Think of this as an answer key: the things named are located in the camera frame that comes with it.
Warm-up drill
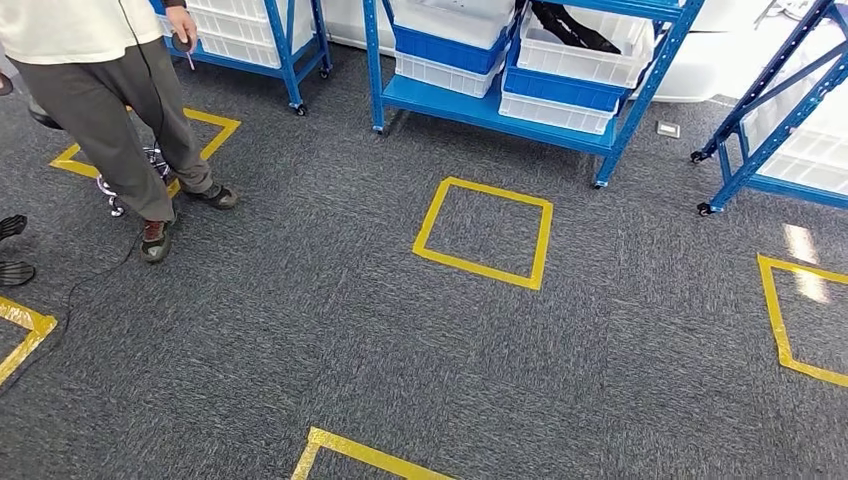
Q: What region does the blue metal shelf rack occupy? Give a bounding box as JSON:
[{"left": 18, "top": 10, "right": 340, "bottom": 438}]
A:
[
  {"left": 360, "top": 0, "right": 707, "bottom": 190},
  {"left": 688, "top": 0, "right": 848, "bottom": 218},
  {"left": 148, "top": 0, "right": 334, "bottom": 119}
]

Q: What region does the yellow floor tape square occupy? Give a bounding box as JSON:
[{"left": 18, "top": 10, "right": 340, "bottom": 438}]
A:
[
  {"left": 290, "top": 427, "right": 458, "bottom": 480},
  {"left": 0, "top": 296, "right": 59, "bottom": 388},
  {"left": 411, "top": 175, "right": 555, "bottom": 293},
  {"left": 757, "top": 253, "right": 848, "bottom": 389},
  {"left": 49, "top": 107, "right": 242, "bottom": 200}
]

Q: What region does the blue plastic crate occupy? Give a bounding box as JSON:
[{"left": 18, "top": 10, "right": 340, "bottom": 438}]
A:
[
  {"left": 501, "top": 42, "right": 632, "bottom": 115},
  {"left": 392, "top": 23, "right": 515, "bottom": 77}
]

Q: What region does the chrome stool base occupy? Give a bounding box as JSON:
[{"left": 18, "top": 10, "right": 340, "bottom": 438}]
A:
[{"left": 95, "top": 145, "right": 177, "bottom": 220}]

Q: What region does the person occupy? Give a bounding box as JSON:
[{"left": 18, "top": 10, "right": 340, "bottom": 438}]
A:
[{"left": 0, "top": 0, "right": 241, "bottom": 265}]

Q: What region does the black humanoid robot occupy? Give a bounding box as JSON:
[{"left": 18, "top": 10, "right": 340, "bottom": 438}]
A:
[{"left": 0, "top": 213, "right": 38, "bottom": 289}]

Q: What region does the black plastic strap part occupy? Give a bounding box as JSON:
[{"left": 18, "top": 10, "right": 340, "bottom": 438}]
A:
[{"left": 528, "top": 0, "right": 624, "bottom": 56}]

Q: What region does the black floor cable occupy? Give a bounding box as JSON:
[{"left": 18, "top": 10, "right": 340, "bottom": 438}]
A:
[{"left": 0, "top": 228, "right": 146, "bottom": 393}]

